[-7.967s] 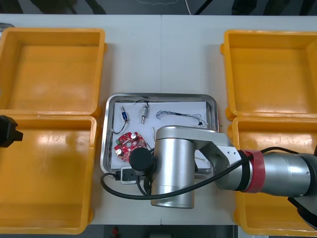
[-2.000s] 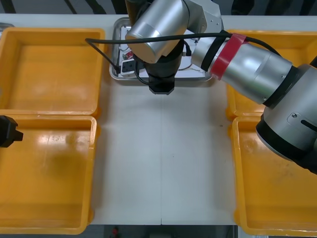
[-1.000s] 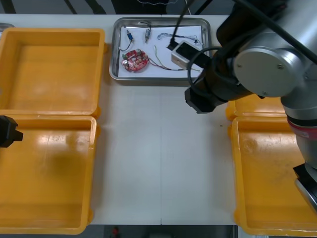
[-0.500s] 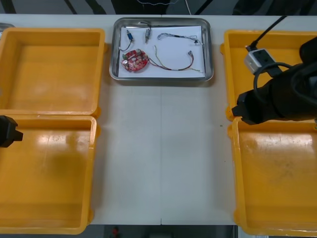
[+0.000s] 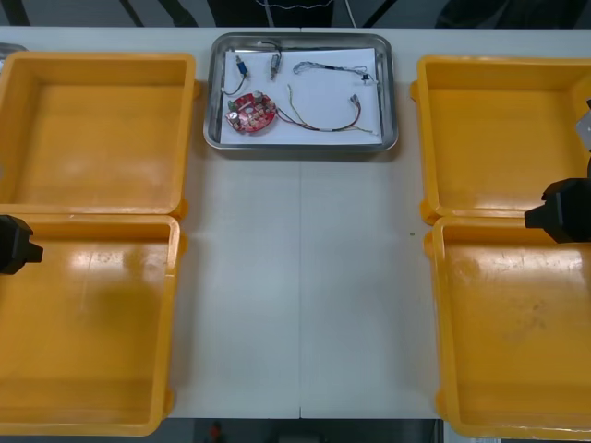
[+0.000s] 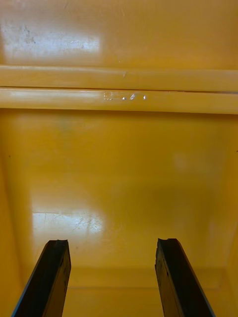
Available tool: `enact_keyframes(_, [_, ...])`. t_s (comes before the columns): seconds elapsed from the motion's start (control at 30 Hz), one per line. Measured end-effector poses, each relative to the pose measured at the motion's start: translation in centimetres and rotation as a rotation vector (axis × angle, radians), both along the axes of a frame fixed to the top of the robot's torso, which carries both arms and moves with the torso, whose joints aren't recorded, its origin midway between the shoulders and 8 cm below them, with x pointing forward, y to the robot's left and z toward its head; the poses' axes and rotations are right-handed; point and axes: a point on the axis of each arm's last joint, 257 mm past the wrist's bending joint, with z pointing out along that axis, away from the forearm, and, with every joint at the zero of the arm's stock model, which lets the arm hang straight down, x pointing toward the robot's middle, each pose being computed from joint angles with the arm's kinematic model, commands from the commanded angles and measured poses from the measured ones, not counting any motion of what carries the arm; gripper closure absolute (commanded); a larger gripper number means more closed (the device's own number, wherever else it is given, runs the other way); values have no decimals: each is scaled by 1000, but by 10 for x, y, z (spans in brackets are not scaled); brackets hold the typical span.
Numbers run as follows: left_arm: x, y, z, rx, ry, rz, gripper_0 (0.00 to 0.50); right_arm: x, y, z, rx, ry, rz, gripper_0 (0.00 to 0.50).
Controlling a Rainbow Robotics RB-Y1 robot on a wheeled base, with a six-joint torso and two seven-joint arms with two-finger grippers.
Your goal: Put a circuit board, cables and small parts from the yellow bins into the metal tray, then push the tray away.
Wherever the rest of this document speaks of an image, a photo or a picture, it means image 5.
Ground dark robot torso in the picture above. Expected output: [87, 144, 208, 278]
[193, 417, 444, 443]

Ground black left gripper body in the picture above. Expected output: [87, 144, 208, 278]
[0, 214, 34, 277]

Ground blue label solenoid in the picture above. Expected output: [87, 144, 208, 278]
[220, 54, 253, 96]

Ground red green-yellow wire harness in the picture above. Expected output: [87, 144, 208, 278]
[275, 82, 385, 137]

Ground yellow-orange plastic bin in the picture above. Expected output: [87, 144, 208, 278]
[409, 54, 591, 227]
[0, 50, 201, 219]
[423, 213, 591, 440]
[0, 212, 188, 438]

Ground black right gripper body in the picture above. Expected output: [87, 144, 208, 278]
[540, 177, 591, 246]

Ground blue-white twisted wire harness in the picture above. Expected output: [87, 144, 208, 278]
[291, 59, 381, 87]

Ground white label solenoid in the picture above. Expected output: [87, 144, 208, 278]
[254, 40, 285, 84]

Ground round red circuit board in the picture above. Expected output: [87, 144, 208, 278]
[223, 90, 279, 137]

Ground steel tray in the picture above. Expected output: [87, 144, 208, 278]
[202, 31, 400, 151]

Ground white paper sheet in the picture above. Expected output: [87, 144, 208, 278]
[220, 45, 386, 146]

